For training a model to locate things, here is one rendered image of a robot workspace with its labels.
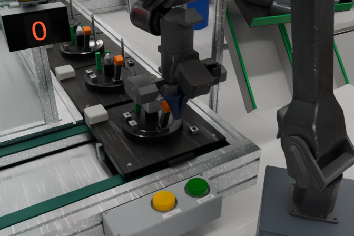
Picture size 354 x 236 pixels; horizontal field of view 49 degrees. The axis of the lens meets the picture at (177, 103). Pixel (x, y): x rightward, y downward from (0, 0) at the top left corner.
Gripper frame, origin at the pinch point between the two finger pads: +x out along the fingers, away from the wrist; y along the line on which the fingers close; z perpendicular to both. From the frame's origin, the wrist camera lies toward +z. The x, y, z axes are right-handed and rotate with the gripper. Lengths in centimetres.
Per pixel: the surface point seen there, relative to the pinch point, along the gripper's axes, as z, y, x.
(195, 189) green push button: 11.2, -2.5, 11.6
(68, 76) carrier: -44.2, -9.6, 11.5
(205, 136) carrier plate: -1.7, 8.2, 11.9
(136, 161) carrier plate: -1.6, -8.5, 11.9
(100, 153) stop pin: -10.5, -12.9, 14.3
